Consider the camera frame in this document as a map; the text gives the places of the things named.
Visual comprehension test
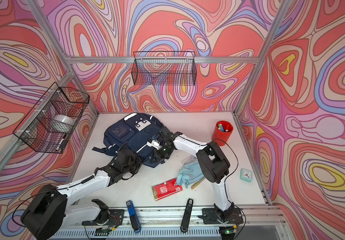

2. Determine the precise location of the mint green small clock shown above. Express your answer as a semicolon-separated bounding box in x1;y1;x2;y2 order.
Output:
240;168;254;183

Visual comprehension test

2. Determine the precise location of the clear plastic pen box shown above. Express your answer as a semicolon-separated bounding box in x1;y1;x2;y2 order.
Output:
181;155;197;165

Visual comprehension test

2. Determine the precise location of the light blue pencil case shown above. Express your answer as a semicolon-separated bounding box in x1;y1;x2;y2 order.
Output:
176;161;204;186

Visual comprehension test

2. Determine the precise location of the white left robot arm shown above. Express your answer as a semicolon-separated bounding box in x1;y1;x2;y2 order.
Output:
20;145;144;240

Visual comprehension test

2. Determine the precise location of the black marker in left basket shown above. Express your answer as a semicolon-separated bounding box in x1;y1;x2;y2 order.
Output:
56;134;67;152

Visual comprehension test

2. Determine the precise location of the black wire basket on wall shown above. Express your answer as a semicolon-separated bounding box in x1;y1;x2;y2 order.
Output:
131;51;197;87
13;83;90;154

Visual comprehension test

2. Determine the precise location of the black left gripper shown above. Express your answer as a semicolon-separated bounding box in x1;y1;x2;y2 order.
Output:
121;153;145;176

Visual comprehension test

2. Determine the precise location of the blue stapler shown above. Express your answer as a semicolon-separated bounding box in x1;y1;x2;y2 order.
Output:
126;200;141;233

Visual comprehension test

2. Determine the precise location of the navy blue backpack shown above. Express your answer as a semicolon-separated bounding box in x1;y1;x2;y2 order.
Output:
92;113;168;168

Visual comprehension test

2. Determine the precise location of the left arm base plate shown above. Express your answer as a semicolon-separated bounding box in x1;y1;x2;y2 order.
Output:
82;209;124;228

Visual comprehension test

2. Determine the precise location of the black stapler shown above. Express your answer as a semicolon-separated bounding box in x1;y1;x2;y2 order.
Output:
180;199;194;233

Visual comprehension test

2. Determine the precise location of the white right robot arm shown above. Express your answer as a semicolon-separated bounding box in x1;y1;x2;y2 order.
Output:
146;132;234;216

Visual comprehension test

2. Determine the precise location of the red pen cup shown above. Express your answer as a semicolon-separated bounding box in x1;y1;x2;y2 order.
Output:
212;121;234;146

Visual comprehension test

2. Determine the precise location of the red packet with white label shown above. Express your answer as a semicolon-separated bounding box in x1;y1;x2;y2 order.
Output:
151;178;183;201

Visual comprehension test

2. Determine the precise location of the black wire basket on left wall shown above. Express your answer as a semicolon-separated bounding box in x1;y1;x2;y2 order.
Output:
13;83;90;154

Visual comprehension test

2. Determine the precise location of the wooden pencil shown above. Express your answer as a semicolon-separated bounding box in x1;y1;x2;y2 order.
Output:
191;177;206;190

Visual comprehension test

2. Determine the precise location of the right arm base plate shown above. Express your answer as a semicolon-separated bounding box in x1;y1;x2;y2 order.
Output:
198;208;244;226

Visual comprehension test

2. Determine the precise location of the black wire basket on rear wall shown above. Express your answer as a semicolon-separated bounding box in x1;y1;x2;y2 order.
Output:
131;51;197;87

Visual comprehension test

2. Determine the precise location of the silver tape roll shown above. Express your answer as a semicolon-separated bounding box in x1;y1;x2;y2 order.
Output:
50;115;75;134

